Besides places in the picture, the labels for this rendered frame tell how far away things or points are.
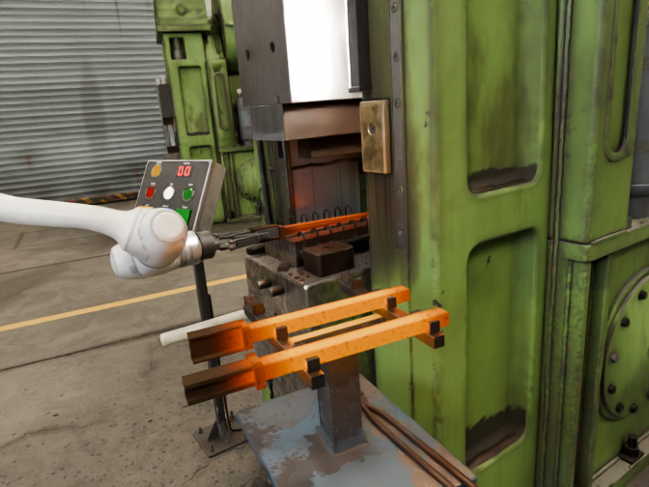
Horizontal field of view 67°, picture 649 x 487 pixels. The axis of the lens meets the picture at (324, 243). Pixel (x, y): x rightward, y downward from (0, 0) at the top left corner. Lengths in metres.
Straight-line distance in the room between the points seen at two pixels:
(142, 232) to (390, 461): 0.66
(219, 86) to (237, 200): 1.39
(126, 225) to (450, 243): 0.72
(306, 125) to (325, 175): 0.39
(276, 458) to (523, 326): 0.86
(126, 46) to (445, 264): 8.60
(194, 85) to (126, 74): 3.16
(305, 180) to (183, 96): 4.76
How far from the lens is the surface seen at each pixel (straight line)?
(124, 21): 9.48
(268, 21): 1.36
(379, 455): 0.95
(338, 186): 1.74
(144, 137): 9.36
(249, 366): 0.68
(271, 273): 1.40
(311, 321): 0.83
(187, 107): 6.33
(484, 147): 1.29
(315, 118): 1.37
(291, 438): 1.00
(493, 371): 1.54
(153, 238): 1.07
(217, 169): 1.79
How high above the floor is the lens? 1.35
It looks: 16 degrees down
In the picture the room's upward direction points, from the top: 4 degrees counter-clockwise
